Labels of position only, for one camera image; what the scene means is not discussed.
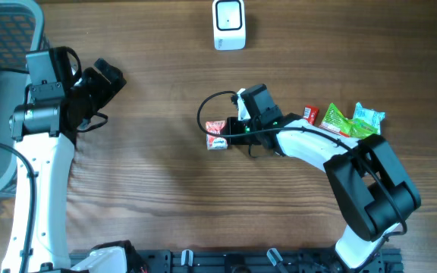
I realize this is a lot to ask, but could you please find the grey black mesh basket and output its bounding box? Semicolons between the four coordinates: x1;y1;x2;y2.
0;0;48;197

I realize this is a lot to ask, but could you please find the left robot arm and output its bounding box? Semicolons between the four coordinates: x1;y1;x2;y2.
1;46;127;272

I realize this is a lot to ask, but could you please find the green snack bag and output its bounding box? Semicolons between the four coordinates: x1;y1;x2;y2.
319;103;380;139

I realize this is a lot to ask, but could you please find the red tissue pack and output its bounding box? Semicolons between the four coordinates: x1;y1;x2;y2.
206;121;228;150

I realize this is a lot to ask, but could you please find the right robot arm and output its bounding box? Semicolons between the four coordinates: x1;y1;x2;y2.
224;84;421;272

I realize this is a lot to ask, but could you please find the white barcode scanner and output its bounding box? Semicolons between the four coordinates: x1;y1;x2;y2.
212;0;247;51

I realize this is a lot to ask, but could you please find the red coffee stick sachet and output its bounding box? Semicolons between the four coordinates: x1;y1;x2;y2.
303;105;319;125

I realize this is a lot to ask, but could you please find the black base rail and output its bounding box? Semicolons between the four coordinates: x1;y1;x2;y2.
68;240;405;273

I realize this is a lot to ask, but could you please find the teal tissue pack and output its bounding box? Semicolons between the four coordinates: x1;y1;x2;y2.
353;102;385;134

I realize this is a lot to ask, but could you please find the black left camera cable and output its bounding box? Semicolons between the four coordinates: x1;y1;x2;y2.
0;66;38;273

